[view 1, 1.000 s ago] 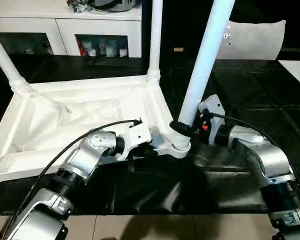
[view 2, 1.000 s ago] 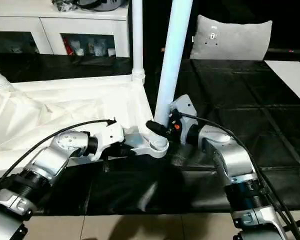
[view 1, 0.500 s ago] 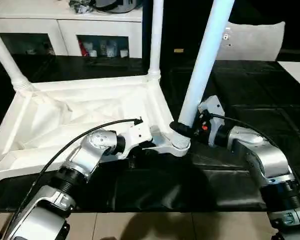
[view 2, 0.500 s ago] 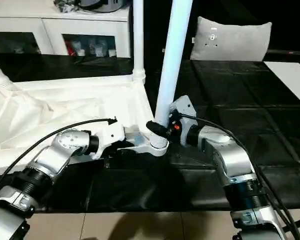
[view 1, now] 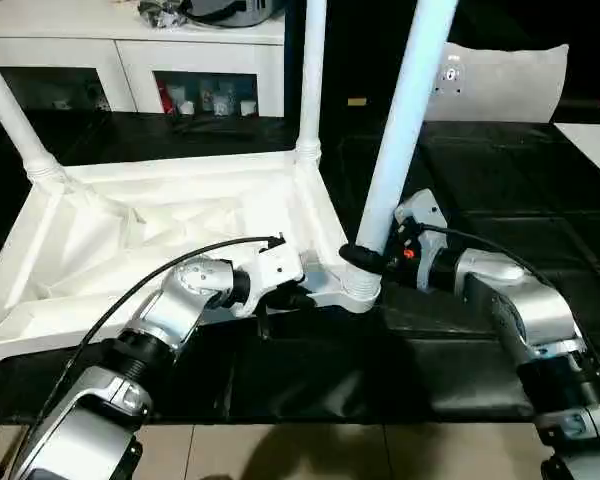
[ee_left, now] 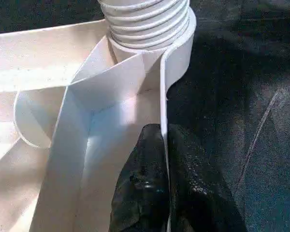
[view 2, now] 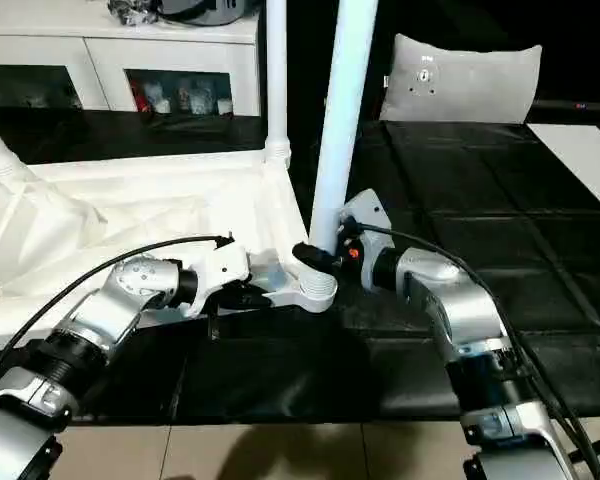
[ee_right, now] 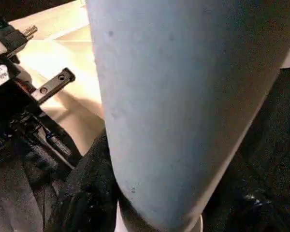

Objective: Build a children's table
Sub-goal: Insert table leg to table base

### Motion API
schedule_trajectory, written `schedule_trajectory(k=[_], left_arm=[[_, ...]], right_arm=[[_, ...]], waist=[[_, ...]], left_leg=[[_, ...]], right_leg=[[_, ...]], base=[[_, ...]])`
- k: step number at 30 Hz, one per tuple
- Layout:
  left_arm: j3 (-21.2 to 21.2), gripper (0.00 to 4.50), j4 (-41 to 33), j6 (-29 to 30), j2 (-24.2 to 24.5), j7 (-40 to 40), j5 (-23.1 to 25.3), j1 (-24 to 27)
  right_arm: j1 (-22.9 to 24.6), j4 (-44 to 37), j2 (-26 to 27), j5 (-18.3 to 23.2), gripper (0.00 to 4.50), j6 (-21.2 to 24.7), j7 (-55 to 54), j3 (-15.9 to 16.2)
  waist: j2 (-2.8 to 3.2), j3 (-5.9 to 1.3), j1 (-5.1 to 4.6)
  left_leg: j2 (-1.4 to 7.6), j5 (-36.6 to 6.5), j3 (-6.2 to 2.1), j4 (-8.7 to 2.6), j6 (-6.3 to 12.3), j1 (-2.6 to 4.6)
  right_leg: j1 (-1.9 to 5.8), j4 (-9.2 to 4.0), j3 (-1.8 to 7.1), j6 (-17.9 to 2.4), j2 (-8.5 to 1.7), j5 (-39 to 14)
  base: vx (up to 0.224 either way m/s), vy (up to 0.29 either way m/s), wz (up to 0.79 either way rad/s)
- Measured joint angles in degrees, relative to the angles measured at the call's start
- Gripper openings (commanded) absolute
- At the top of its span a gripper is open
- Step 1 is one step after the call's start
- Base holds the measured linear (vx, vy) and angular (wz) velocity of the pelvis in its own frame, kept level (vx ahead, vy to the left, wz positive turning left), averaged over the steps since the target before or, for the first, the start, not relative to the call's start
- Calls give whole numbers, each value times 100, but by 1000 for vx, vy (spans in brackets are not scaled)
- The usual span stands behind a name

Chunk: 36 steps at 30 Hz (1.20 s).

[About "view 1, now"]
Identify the small yellow tag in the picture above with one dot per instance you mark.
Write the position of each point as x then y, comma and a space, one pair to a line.
357, 101

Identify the white glass-door cabinet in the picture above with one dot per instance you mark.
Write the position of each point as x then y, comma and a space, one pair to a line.
100, 60

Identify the white flat board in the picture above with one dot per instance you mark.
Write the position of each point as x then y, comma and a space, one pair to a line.
592, 150

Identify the white plastic table leg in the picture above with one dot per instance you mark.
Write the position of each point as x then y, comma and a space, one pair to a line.
405, 120
15, 125
311, 70

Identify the white plastic table top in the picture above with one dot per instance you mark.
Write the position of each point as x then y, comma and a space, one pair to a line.
130, 230

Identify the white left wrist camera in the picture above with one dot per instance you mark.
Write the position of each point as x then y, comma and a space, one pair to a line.
275, 275

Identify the black table mat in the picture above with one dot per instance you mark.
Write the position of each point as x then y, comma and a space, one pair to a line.
500, 180

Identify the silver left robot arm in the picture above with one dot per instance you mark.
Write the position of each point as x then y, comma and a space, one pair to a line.
130, 350

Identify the dark items on cabinet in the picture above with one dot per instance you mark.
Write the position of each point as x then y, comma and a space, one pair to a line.
215, 10

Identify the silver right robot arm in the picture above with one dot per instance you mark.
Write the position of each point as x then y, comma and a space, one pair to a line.
530, 320

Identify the grey cushion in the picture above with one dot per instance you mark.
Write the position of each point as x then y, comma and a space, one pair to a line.
505, 85

